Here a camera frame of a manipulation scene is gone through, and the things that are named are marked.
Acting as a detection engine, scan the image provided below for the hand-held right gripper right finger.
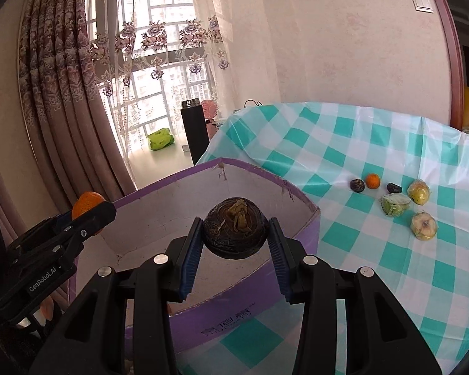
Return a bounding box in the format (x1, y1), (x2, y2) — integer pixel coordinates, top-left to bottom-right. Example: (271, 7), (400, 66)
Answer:
(266, 217), (442, 375)

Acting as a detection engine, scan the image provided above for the black thermos bottle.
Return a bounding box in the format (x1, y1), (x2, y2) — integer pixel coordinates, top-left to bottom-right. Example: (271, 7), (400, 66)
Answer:
(180, 99), (211, 165)

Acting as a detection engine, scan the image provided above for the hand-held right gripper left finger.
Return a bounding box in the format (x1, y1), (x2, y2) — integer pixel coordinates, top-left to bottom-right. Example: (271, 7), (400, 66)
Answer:
(28, 218), (203, 375)

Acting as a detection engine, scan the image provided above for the pink desk fan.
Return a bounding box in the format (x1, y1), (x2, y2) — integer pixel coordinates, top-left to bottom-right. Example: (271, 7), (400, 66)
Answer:
(201, 99), (222, 139)

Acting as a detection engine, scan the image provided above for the green plastic bag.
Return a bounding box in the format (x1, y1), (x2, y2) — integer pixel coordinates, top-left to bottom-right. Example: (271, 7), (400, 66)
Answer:
(147, 128), (175, 151)

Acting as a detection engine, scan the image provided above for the patterned brown thick curtain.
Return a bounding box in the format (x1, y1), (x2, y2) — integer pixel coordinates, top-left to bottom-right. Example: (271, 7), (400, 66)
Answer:
(18, 0), (138, 212)

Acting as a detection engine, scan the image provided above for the teal white checkered tablecloth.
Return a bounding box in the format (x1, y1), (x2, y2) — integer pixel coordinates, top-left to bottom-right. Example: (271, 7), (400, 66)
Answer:
(172, 102), (469, 375)

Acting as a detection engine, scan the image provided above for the brown wooden door frame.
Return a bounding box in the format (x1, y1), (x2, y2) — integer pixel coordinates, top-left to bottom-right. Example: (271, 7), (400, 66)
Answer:
(420, 0), (465, 130)

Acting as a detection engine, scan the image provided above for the purple cardboard box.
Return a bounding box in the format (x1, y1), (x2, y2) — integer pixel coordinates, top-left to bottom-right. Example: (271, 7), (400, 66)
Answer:
(68, 157), (321, 360)

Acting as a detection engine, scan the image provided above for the plastic-wrapped yellow fruit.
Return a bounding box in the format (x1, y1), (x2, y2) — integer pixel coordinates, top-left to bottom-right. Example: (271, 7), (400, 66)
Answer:
(407, 180), (431, 205)

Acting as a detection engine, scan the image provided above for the floral sheer lace curtain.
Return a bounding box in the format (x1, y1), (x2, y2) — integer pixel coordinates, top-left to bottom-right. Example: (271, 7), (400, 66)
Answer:
(84, 0), (282, 159)

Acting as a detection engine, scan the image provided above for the plastic-wrapped green fruit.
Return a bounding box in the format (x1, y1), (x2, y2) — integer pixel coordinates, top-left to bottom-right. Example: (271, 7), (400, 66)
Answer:
(380, 193), (412, 217)

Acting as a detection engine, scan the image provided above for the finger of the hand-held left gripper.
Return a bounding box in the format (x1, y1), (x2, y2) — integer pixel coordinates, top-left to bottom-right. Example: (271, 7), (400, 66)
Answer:
(6, 201), (117, 280)

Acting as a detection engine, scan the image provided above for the dark brown round fruit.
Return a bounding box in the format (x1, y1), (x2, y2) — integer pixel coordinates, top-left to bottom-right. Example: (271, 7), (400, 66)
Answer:
(202, 197), (267, 259)

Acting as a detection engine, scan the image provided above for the plastic-wrapped pale apple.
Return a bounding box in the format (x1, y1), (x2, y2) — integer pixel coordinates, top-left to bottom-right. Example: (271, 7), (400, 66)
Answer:
(410, 212), (438, 241)

